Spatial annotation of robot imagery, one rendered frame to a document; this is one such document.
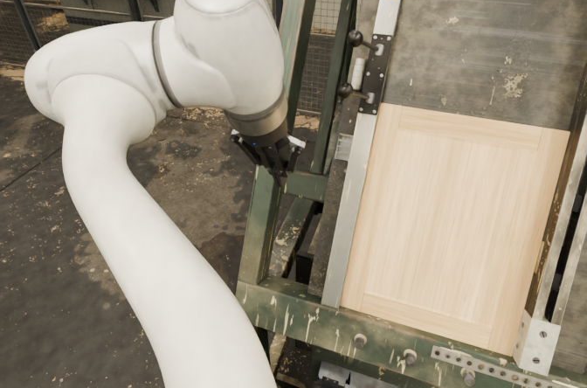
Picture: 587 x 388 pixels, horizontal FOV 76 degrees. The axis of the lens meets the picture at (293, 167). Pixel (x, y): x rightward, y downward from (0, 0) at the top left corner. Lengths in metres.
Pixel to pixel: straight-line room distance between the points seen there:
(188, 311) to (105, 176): 0.15
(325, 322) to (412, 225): 0.36
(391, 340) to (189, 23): 0.93
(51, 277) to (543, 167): 2.45
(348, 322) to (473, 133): 0.59
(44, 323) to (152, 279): 2.20
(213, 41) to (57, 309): 2.21
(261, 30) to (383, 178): 0.69
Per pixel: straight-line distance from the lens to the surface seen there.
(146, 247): 0.29
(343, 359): 1.17
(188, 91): 0.44
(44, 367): 2.33
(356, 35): 0.91
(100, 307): 2.39
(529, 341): 1.10
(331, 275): 1.07
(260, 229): 1.08
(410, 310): 1.10
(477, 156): 1.03
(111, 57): 0.44
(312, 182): 1.10
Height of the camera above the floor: 1.83
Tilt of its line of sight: 38 degrees down
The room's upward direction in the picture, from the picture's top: straight up
